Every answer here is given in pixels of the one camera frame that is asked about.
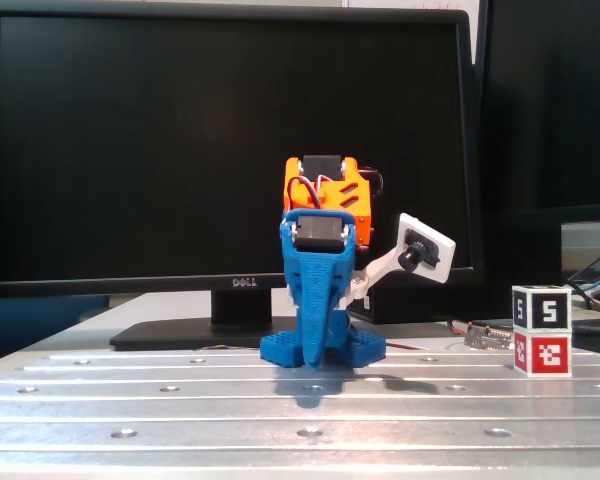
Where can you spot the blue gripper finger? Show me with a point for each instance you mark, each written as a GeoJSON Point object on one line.
{"type": "Point", "coordinates": [314, 300]}

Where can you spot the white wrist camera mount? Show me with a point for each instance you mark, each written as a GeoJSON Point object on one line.
{"type": "Point", "coordinates": [382, 264]}

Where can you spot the red marker cube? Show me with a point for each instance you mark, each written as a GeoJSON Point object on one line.
{"type": "Point", "coordinates": [545, 355]}

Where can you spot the black marker cube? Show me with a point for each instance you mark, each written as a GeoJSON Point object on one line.
{"type": "Point", "coordinates": [530, 310]}

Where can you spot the blue chair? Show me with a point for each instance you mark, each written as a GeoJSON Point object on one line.
{"type": "Point", "coordinates": [30, 325]}

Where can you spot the blue gripper body black servo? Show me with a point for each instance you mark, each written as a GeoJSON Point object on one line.
{"type": "Point", "coordinates": [321, 270]}

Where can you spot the small bare circuit board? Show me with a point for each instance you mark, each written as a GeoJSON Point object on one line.
{"type": "Point", "coordinates": [485, 339]}

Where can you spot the aluminium slotted base plate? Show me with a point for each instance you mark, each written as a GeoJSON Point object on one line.
{"type": "Point", "coordinates": [280, 415]}

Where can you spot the black Dell monitor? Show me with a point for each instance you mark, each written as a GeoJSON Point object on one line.
{"type": "Point", "coordinates": [130, 150]}

